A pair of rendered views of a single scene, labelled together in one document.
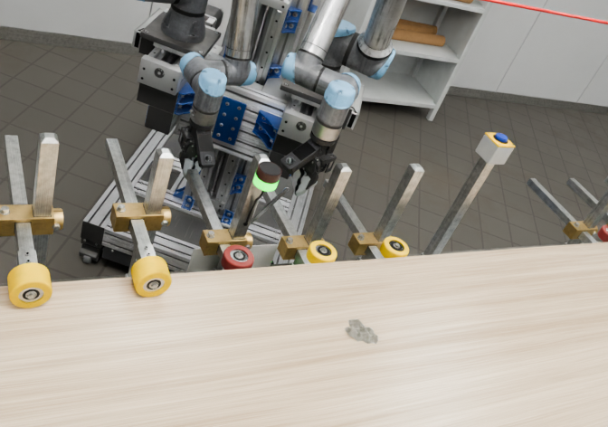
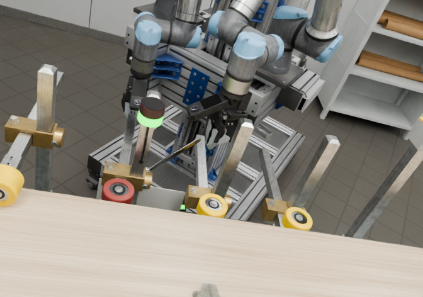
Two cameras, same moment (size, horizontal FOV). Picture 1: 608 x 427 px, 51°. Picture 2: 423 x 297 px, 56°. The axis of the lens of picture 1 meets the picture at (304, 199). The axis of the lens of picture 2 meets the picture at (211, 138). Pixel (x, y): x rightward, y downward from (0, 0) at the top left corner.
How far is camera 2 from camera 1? 79 cm
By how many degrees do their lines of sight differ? 18
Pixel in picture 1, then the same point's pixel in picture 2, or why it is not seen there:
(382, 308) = (251, 280)
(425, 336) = not seen: outside the picture
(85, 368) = not seen: outside the picture
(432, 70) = (413, 100)
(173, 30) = (158, 8)
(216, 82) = (148, 31)
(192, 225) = (171, 175)
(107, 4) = not seen: hidden behind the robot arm
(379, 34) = (322, 13)
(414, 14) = (403, 56)
